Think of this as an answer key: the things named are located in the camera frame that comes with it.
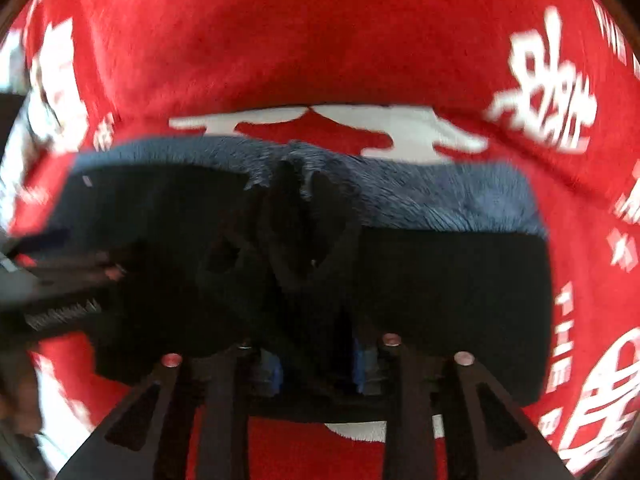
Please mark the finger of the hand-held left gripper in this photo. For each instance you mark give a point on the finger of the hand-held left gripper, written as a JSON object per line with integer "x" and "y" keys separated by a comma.
{"x": 75, "y": 265}

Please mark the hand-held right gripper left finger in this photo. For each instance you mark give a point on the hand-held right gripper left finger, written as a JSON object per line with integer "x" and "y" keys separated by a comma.
{"x": 267, "y": 372}

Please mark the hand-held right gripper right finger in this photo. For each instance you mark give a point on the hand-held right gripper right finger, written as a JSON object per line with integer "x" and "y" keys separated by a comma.
{"x": 361, "y": 365}

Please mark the black pants with grey trim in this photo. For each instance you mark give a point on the black pants with grey trim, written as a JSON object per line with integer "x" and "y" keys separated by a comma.
{"x": 440, "y": 300}

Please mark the red printed blanket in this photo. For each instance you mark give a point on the red printed blanket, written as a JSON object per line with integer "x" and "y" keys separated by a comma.
{"x": 320, "y": 50}

